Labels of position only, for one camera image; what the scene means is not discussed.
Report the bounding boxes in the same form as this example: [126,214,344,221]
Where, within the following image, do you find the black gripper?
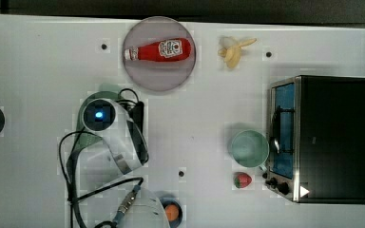
[125,102,144,127]

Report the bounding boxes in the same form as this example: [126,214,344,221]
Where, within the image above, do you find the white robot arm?
[61,98,171,228]

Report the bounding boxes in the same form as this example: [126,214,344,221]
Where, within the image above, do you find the grey round plate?
[122,16,196,92]

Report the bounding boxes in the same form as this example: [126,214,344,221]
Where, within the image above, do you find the red ketchup bottle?
[124,38,192,62]

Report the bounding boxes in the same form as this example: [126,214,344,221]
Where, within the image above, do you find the orange ball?
[164,204,180,221]

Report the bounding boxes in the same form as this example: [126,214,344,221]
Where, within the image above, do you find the green mug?
[229,130,269,172]

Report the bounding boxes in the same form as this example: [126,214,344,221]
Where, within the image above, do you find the red strawberry toy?
[234,172,252,189]

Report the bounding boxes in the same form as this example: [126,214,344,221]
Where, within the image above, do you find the peeled banana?
[218,37,257,69]

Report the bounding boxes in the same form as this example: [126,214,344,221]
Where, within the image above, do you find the black toaster oven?
[263,75,365,204]

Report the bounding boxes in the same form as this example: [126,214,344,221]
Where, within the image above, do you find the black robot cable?
[58,87,144,228]

